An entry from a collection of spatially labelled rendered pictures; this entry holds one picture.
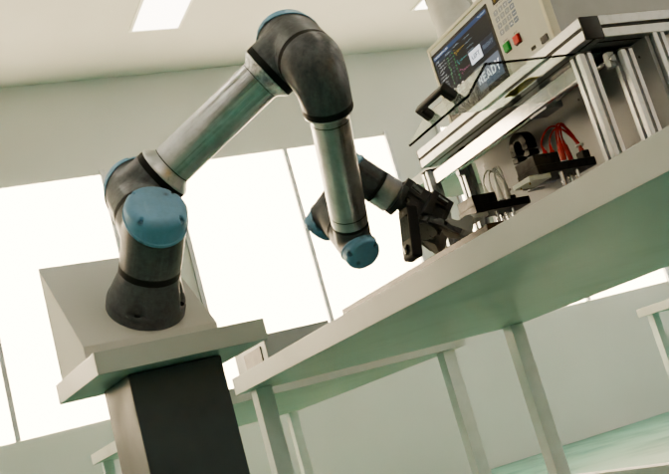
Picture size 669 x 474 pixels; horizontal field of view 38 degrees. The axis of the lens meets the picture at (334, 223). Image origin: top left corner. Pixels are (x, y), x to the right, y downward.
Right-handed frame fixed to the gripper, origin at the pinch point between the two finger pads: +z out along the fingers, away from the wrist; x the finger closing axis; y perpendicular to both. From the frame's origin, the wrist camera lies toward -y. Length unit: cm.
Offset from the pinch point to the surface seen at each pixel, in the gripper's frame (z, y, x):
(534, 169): -3.9, 9.1, -26.7
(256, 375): -14, -24, 76
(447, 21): -9, 126, 90
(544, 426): 78, 13, 89
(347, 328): -13.9, -24.6, 10.7
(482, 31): -22.4, 41.1, -14.0
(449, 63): -22.2, 41.0, 1.3
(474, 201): -4.4, 10.4, -3.2
